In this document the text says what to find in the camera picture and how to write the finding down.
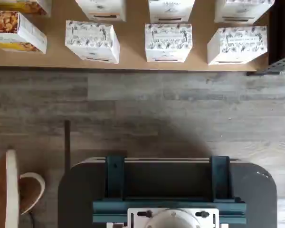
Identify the thin black rod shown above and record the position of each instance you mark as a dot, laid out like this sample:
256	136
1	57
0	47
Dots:
67	147

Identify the white floral carton box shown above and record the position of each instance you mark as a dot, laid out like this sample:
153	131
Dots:
92	40
172	9
240	45
102	9
242	10
168	40

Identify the dark grey robot base cart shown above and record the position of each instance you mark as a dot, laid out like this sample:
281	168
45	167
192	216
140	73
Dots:
256	190

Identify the wooden seat with white rim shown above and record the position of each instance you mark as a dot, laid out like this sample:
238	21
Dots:
12	190

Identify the light wooden shelf board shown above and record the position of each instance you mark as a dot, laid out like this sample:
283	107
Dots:
133	66

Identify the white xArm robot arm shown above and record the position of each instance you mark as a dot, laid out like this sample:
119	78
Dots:
173	219

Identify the yellow label granola box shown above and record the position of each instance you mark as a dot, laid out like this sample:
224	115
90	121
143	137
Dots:
26	6
16	31

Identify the teal metal base frame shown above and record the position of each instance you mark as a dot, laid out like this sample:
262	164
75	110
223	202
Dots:
166	205

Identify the black metal rack frame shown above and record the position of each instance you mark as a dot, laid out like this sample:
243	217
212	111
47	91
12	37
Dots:
279	35

